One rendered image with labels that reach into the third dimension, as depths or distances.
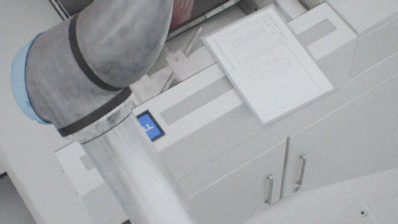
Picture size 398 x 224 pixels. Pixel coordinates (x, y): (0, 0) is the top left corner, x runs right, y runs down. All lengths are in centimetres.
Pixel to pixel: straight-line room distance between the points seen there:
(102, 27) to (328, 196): 59
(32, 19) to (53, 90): 61
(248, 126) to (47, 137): 37
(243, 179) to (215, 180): 9
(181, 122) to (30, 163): 31
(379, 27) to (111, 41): 61
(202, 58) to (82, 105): 47
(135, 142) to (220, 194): 51
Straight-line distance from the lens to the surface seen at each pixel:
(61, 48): 104
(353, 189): 143
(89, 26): 101
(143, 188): 110
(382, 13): 145
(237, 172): 154
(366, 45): 147
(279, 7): 152
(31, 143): 149
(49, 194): 144
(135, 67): 101
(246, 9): 160
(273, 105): 132
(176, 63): 144
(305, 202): 140
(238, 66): 136
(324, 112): 158
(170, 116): 132
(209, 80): 135
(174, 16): 151
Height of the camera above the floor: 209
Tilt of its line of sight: 59 degrees down
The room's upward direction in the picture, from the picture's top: 4 degrees counter-clockwise
